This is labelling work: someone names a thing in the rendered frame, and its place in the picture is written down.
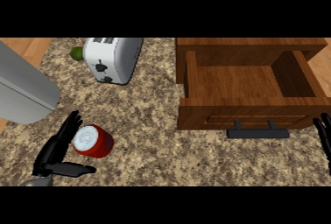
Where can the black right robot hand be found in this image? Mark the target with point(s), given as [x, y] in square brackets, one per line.
[324, 134]

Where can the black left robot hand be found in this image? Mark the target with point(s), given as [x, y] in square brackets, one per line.
[54, 151]

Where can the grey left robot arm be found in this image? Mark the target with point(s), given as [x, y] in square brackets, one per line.
[39, 182]

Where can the red can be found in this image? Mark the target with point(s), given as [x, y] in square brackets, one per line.
[92, 141]

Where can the wooden drawer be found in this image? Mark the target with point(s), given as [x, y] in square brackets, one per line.
[255, 96]

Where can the large grey appliance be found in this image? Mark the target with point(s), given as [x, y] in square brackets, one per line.
[24, 87]

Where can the green round fruit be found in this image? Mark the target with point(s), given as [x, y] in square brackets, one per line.
[77, 53]

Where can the white toaster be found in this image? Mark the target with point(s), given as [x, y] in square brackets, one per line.
[113, 58]

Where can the wooden cabinet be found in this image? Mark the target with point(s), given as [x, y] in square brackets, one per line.
[246, 46]

